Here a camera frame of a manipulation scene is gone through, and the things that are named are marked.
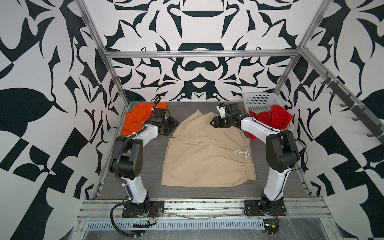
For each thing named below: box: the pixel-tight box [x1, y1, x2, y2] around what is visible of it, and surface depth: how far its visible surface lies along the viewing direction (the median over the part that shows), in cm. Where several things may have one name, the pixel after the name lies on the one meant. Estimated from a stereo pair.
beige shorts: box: [161, 110, 257, 188], surface depth 91 cm
